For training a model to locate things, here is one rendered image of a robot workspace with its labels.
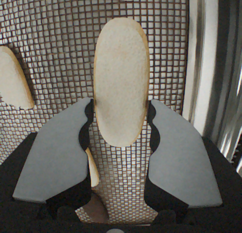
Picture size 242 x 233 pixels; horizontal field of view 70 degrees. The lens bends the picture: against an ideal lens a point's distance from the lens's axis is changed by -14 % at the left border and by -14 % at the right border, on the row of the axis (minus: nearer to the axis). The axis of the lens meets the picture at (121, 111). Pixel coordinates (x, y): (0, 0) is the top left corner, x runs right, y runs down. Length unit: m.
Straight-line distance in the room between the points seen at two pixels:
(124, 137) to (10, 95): 0.13
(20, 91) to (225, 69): 0.25
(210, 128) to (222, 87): 0.07
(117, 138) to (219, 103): 0.18
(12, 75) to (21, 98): 0.03
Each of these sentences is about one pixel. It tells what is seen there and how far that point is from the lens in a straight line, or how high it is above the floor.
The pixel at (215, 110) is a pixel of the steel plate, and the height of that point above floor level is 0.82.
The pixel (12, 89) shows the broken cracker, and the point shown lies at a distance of 0.22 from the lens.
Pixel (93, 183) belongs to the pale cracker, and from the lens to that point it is 0.28.
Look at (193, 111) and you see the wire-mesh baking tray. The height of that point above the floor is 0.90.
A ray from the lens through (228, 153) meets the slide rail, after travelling 0.32.
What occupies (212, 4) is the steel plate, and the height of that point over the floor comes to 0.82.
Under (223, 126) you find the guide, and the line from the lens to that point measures 0.28.
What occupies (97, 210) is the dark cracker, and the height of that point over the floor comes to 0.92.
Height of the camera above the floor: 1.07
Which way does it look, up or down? 57 degrees down
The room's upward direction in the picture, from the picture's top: 159 degrees counter-clockwise
